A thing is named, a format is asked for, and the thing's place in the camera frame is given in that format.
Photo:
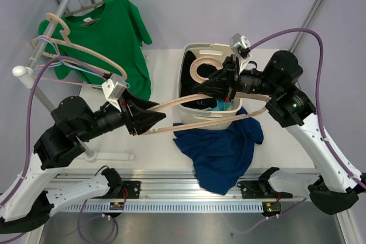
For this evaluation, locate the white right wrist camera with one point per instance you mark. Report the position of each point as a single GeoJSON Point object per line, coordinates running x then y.
{"type": "Point", "coordinates": [239, 44]}

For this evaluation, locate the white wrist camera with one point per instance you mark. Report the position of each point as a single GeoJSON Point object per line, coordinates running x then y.
{"type": "Point", "coordinates": [239, 44]}
{"type": "Point", "coordinates": [113, 89]}

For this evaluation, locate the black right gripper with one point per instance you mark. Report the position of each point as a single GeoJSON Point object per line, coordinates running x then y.
{"type": "Point", "coordinates": [222, 84]}

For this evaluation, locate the light blue t shirt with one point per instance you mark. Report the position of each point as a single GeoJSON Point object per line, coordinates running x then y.
{"type": "Point", "coordinates": [220, 106]}

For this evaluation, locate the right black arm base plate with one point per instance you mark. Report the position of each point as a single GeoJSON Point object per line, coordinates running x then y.
{"type": "Point", "coordinates": [260, 190]}

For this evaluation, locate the grey metal clothes rail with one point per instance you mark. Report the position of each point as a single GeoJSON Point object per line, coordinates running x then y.
{"type": "Point", "coordinates": [24, 73]}

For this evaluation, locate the cream plastic laundry basket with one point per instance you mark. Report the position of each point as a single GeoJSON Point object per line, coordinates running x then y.
{"type": "Point", "coordinates": [218, 52]}

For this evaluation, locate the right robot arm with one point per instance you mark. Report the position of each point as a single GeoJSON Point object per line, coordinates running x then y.
{"type": "Point", "coordinates": [337, 185]}

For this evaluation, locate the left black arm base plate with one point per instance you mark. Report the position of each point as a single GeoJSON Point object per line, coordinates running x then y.
{"type": "Point", "coordinates": [130, 190]}

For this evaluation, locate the green t shirt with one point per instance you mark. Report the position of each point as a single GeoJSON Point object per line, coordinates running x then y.
{"type": "Point", "coordinates": [118, 35]}

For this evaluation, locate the pink wire hanger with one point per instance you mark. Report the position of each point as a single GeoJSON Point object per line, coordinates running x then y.
{"type": "Point", "coordinates": [65, 63]}

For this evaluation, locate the blue wire hanger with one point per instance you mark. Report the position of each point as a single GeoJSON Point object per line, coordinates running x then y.
{"type": "Point", "coordinates": [54, 52]}

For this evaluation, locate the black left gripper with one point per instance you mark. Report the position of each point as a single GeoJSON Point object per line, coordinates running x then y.
{"type": "Point", "coordinates": [143, 120]}

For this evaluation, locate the navy blue t shirt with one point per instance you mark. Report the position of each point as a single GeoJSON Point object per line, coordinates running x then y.
{"type": "Point", "coordinates": [220, 157]}

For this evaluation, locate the white slotted cable duct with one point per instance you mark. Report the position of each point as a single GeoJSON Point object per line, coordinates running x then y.
{"type": "Point", "coordinates": [168, 207]}

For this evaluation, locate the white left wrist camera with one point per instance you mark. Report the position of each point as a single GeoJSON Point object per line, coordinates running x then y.
{"type": "Point", "coordinates": [113, 89]}

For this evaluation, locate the black t shirt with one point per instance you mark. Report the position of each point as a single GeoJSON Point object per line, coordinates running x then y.
{"type": "Point", "coordinates": [187, 83]}

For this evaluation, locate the aluminium frame post right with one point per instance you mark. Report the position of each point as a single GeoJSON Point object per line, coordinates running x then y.
{"type": "Point", "coordinates": [307, 24]}

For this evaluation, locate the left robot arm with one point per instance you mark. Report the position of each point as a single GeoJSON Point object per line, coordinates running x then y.
{"type": "Point", "coordinates": [32, 204]}

